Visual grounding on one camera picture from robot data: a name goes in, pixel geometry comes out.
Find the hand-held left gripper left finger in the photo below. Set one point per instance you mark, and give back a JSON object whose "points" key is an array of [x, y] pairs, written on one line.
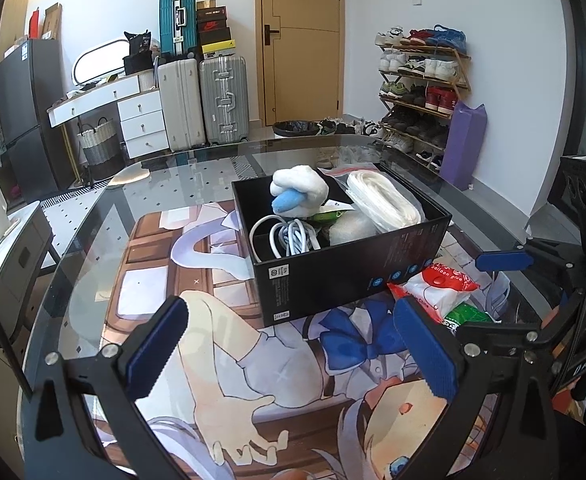
{"points": [[155, 345]]}

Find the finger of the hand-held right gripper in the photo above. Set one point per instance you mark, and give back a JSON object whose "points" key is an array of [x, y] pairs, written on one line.
{"points": [[503, 260], [503, 334]]}

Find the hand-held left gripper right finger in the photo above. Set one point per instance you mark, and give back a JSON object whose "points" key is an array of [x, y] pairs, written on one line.
{"points": [[425, 350]]}

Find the black cardboard box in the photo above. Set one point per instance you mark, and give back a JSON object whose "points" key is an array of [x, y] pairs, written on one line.
{"points": [[333, 280]]}

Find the clear bag of white laces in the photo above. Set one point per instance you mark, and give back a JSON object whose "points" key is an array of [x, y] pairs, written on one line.
{"points": [[383, 200]]}

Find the small green packet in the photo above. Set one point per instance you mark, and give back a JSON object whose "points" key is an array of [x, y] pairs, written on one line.
{"points": [[325, 216]]}

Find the white and blue plush toy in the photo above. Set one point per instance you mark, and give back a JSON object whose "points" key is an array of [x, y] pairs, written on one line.
{"points": [[298, 180]]}

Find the green and white packet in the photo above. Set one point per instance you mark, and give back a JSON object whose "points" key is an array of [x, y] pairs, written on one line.
{"points": [[465, 316]]}

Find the red and white packet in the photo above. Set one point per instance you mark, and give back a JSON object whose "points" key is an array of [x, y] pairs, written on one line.
{"points": [[440, 285]]}

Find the printed cartoon desk mat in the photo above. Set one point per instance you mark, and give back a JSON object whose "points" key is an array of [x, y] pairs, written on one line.
{"points": [[233, 370]]}

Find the purple paper bag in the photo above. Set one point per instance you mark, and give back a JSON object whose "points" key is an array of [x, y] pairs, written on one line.
{"points": [[463, 150]]}

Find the grey side cabinet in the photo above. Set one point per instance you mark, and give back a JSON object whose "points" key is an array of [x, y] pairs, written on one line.
{"points": [[23, 255]]}

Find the black and white striped rug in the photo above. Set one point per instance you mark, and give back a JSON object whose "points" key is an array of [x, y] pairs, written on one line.
{"points": [[73, 192]]}

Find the wooden shoe rack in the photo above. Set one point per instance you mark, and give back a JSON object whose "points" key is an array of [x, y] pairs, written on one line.
{"points": [[465, 72]]}

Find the rows of assorted shoes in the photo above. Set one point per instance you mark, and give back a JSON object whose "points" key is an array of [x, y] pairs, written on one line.
{"points": [[418, 95]]}

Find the pile of loose shoes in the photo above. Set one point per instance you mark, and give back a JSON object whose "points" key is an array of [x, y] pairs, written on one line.
{"points": [[348, 126]]}

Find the woven laundry basket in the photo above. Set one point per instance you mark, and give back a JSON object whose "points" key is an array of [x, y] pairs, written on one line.
{"points": [[98, 147]]}

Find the white desk with drawers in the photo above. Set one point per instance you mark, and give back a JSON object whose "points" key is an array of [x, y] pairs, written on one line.
{"points": [[143, 115]]}

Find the white suitcase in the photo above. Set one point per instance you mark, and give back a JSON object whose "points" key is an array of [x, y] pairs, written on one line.
{"points": [[180, 105]]}

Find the trash bin with black bag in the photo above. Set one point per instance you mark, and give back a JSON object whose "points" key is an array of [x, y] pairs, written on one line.
{"points": [[295, 129]]}

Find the silver suitcase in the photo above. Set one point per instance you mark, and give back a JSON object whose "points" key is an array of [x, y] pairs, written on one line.
{"points": [[225, 100]]}

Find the dark grey refrigerator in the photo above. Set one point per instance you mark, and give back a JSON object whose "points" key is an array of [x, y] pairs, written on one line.
{"points": [[28, 110]]}

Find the black bag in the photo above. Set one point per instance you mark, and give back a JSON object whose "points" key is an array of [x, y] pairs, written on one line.
{"points": [[137, 57]]}

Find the oval white-framed mirror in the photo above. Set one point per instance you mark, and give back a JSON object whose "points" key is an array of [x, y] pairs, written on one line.
{"points": [[98, 62]]}

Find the wooden door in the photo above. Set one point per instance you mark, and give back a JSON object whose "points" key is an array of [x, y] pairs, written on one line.
{"points": [[303, 45]]}

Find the yellow and black shoe box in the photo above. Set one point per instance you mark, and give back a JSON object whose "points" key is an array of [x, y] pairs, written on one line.
{"points": [[219, 48]]}

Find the teal suitcase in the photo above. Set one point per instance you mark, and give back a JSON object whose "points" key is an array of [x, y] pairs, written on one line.
{"points": [[173, 22]]}

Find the red logo shoe box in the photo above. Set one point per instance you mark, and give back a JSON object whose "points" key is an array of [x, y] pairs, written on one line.
{"points": [[214, 25]]}

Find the flat cardboard box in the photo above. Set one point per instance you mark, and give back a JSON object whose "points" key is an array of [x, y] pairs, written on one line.
{"points": [[51, 20]]}

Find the brown shoe box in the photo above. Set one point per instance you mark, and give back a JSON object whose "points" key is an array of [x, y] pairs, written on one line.
{"points": [[210, 5]]}

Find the wooden wardrobe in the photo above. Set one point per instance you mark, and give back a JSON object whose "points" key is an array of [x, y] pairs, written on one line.
{"points": [[13, 20]]}

